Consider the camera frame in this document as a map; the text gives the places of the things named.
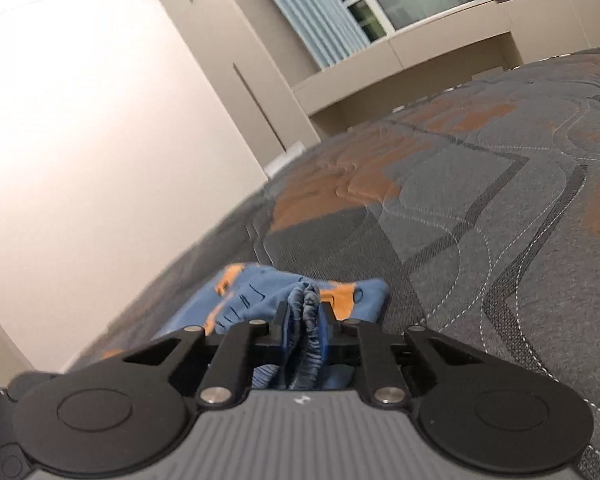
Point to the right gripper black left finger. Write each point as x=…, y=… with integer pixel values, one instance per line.
x=275, y=342

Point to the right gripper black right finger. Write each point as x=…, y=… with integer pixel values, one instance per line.
x=336, y=342

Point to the blue pants with orange print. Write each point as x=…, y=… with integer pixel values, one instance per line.
x=244, y=292

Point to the grey orange quilted mattress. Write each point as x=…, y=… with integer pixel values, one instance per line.
x=479, y=207

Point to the beige wardrobe cabinet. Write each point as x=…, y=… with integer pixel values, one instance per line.
x=253, y=59

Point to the light blue left curtain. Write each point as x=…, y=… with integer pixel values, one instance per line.
x=326, y=27

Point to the beige window desk ledge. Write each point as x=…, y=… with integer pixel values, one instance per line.
x=460, y=45

